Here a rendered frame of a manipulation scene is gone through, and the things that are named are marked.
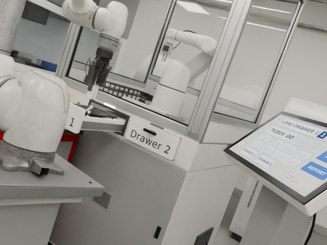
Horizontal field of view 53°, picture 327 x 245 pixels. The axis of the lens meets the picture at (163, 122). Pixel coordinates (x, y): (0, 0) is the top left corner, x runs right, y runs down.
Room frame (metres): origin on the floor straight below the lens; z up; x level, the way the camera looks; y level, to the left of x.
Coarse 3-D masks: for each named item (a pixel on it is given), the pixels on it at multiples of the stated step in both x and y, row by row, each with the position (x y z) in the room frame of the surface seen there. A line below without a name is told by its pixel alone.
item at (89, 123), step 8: (80, 104) 1.71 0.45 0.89; (88, 120) 1.42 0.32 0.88; (96, 120) 1.47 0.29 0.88; (104, 120) 1.52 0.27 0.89; (112, 120) 1.57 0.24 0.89; (120, 120) 1.64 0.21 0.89; (80, 128) 1.39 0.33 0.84; (88, 128) 1.43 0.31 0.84; (96, 128) 1.48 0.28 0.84; (104, 128) 1.53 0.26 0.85; (112, 128) 1.58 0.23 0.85; (120, 128) 1.64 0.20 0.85
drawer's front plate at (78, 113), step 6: (72, 108) 1.38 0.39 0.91; (78, 108) 1.37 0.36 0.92; (72, 114) 1.38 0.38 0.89; (78, 114) 1.36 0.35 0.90; (84, 114) 1.36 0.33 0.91; (72, 120) 1.37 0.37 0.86; (78, 120) 1.36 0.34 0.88; (66, 126) 1.38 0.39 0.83; (78, 126) 1.35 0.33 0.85; (78, 132) 1.36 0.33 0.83
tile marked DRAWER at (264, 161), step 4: (260, 156) 1.16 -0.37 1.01; (264, 156) 1.15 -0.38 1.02; (256, 160) 1.15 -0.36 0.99; (260, 160) 1.14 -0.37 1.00; (264, 160) 1.12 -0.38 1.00; (268, 160) 1.11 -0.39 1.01; (272, 160) 1.10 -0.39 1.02; (260, 164) 1.11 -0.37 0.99; (264, 164) 1.10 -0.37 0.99; (268, 164) 1.09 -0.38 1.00; (272, 164) 1.08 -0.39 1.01
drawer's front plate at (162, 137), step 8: (136, 120) 1.60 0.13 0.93; (128, 128) 1.62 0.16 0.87; (136, 128) 1.60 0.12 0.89; (152, 128) 1.56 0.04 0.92; (128, 136) 1.61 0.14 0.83; (136, 136) 1.59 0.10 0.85; (144, 136) 1.57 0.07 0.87; (152, 136) 1.55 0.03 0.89; (160, 136) 1.53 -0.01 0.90; (168, 136) 1.51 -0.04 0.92; (144, 144) 1.56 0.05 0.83; (168, 144) 1.50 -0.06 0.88; (176, 144) 1.48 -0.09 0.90; (160, 152) 1.52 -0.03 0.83; (168, 152) 1.50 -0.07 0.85
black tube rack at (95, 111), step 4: (76, 104) 1.62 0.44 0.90; (84, 108) 1.57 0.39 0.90; (92, 108) 1.67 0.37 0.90; (96, 108) 1.71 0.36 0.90; (92, 112) 1.54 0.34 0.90; (96, 112) 1.58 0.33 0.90; (100, 112) 1.62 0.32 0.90; (104, 112) 1.67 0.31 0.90; (92, 116) 1.60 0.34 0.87; (96, 116) 1.65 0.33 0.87; (100, 116) 1.57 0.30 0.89; (104, 116) 1.57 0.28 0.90; (108, 116) 1.59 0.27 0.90; (112, 116) 1.64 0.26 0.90
